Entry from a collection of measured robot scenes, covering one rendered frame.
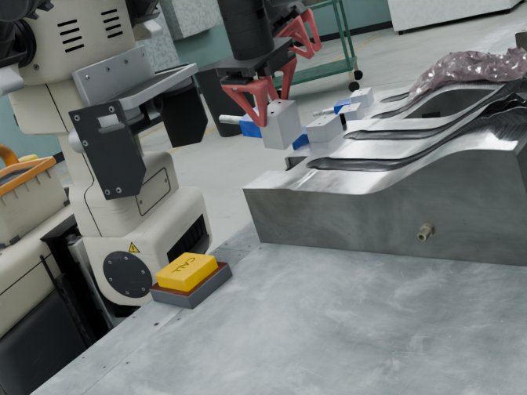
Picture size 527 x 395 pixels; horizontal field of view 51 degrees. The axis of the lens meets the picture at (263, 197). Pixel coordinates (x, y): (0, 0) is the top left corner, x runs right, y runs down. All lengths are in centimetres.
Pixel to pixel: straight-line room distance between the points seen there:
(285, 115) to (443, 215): 27
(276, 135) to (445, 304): 34
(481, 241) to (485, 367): 17
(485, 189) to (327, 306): 21
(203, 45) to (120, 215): 719
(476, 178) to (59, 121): 71
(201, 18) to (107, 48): 673
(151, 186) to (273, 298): 48
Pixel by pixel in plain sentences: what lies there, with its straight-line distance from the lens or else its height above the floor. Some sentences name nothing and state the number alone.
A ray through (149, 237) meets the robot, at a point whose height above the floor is 79.
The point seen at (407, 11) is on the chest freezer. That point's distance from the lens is 772.
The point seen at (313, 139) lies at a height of 90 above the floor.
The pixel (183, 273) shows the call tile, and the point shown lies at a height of 84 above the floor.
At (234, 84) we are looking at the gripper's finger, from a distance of 74.
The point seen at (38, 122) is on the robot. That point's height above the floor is 103.
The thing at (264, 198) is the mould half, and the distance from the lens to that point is 76.
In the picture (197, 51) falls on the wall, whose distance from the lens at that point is 803.
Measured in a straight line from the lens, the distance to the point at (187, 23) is 759.
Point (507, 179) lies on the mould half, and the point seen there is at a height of 90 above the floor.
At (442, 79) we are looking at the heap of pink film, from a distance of 101.
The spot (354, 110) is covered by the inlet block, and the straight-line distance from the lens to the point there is 105.
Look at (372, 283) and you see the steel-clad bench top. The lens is 65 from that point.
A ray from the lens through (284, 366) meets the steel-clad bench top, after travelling 56.
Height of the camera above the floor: 114
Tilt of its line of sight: 20 degrees down
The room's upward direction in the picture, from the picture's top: 18 degrees counter-clockwise
